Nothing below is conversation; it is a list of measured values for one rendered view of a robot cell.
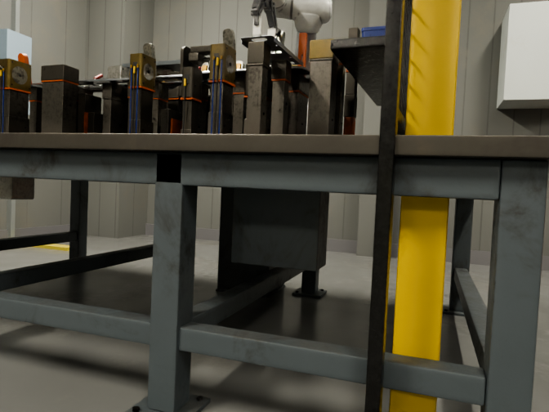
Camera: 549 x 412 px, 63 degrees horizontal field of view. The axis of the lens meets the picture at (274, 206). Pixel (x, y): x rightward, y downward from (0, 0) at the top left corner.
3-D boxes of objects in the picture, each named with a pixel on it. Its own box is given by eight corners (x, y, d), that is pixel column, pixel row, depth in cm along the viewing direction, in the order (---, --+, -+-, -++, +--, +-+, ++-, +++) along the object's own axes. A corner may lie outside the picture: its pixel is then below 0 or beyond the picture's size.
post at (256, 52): (243, 145, 127) (247, 42, 126) (250, 147, 132) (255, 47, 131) (259, 145, 125) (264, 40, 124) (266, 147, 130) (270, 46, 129)
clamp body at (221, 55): (199, 150, 147) (203, 41, 145) (216, 153, 158) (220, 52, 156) (217, 150, 144) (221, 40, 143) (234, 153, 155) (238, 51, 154)
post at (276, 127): (267, 151, 144) (271, 60, 143) (273, 152, 149) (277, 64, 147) (282, 151, 142) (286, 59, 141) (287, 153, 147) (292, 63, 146)
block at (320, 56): (304, 153, 145) (310, 39, 144) (311, 155, 153) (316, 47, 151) (328, 154, 142) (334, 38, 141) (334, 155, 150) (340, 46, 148)
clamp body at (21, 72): (-14, 147, 184) (-12, 57, 183) (16, 150, 197) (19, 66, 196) (1, 147, 181) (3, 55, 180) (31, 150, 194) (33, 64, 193)
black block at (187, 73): (172, 150, 156) (176, 64, 155) (188, 153, 165) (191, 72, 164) (185, 150, 154) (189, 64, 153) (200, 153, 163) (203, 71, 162)
